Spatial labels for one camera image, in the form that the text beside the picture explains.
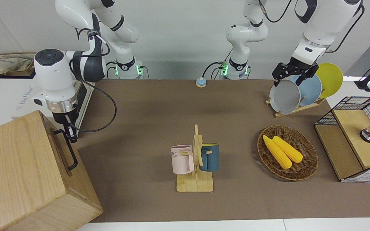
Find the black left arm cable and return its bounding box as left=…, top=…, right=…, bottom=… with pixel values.
left=326, top=0, right=365, bottom=54

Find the light blue plate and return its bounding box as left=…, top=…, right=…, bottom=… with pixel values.
left=293, top=74, right=322, bottom=106

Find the brown wicker basket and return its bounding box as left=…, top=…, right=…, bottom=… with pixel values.
left=257, top=125, right=319, bottom=181

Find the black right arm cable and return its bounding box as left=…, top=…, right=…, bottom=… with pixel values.
left=67, top=27, right=117, bottom=133

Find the wooden drawer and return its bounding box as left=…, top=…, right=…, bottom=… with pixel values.
left=42, top=112, right=103, bottom=225

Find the yellow corn cob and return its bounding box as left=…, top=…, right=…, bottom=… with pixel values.
left=272, top=136, right=304, bottom=163
left=262, top=135, right=293, bottom=170

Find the grey plate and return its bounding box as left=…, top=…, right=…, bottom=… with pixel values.
left=269, top=79, right=301, bottom=114

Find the black drawer handle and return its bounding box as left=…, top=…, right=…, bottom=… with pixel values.
left=54, top=129, right=78, bottom=171

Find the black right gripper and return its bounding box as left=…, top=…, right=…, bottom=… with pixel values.
left=53, top=110, right=78, bottom=143

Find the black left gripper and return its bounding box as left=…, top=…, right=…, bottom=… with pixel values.
left=272, top=63, right=319, bottom=87

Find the black base cable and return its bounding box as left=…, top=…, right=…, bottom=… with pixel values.
left=202, top=48, right=233, bottom=79

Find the grid pattern fabric box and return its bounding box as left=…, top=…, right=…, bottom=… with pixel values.
left=314, top=96, right=370, bottom=183

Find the pink mug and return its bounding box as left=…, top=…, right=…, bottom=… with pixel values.
left=171, top=145, right=195, bottom=175

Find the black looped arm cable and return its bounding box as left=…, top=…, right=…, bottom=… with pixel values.
left=258, top=0, right=293, bottom=23

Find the wooden mug tree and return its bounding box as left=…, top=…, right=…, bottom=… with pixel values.
left=176, top=124, right=220, bottom=192

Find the wooden cabinet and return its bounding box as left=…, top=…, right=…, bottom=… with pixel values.
left=0, top=110, right=104, bottom=231

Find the brown table mat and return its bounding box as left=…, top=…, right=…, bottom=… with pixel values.
left=73, top=79, right=370, bottom=223

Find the yellow plate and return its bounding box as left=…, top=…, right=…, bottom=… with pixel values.
left=315, top=63, right=344, bottom=98

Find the wooden dish rack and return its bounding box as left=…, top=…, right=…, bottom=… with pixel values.
left=265, top=98, right=327, bottom=118

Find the beige cloth bag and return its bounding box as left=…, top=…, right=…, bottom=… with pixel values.
left=0, top=52, right=36, bottom=77

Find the dark blue mug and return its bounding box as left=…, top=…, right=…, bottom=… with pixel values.
left=199, top=143, right=219, bottom=172

